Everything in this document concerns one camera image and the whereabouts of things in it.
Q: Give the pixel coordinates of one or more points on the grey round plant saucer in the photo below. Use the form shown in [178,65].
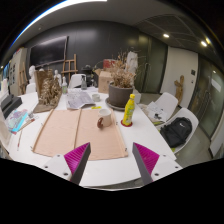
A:
[112,108]

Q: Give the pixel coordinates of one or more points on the wooden mannequin figure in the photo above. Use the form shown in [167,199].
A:
[179,89]

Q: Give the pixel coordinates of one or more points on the large white canvas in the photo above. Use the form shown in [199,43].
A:
[4,131]

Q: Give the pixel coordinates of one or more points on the grey newspaper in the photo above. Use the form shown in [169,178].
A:
[79,99]

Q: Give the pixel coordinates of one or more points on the small yellow tag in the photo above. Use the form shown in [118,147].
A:
[96,107]

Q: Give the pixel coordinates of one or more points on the stack of papers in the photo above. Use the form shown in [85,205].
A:
[153,111]

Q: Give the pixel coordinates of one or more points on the brown sculpture on wooden board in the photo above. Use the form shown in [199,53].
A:
[49,93]

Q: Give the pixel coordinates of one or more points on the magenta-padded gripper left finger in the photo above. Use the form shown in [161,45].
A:
[75,158]

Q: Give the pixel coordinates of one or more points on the tall white statue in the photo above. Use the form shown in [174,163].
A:
[132,61]

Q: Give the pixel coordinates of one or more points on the brown cardboard box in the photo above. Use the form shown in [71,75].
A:
[104,81]

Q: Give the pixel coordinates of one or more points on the black wall screen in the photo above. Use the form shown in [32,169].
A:
[48,51]

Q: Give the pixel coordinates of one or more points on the yellow drink bottle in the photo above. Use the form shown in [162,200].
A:
[128,111]

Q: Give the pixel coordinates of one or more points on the group of ceiling spot lights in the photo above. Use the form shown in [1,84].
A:
[166,35]

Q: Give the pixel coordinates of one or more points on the white chair with backpack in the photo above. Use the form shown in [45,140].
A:
[191,115]

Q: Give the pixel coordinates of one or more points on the wooden easel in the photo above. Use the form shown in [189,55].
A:
[22,78]
[70,66]

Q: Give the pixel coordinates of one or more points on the black flat box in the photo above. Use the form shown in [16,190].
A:
[10,105]

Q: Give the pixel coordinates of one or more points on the black backpack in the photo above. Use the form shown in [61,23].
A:
[176,131]

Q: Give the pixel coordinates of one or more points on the dried plant in grey pot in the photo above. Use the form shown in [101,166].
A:
[120,95]

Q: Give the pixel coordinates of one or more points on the flat wooden stick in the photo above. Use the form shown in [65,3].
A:
[26,124]

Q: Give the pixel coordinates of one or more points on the red box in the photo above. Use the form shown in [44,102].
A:
[109,64]

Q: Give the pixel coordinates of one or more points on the white shelf unit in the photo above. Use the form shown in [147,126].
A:
[16,70]

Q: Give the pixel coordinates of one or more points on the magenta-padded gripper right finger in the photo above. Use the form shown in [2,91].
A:
[146,159]

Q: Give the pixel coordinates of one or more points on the group of white plaster busts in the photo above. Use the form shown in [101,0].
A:
[32,72]

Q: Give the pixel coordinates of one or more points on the purple and cyan painting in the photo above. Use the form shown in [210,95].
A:
[16,120]

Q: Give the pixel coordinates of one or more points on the clear spray bottle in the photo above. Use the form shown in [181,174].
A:
[64,87]

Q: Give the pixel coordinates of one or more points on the dark glass bottle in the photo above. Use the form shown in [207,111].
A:
[84,83]

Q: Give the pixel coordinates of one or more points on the white tape roll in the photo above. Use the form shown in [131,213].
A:
[96,97]

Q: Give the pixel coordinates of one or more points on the thin wooden brush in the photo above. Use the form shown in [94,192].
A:
[19,140]

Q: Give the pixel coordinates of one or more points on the flat round red coaster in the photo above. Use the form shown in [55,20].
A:
[126,126]

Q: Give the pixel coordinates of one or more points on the long bright ceiling panel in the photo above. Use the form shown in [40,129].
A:
[56,8]

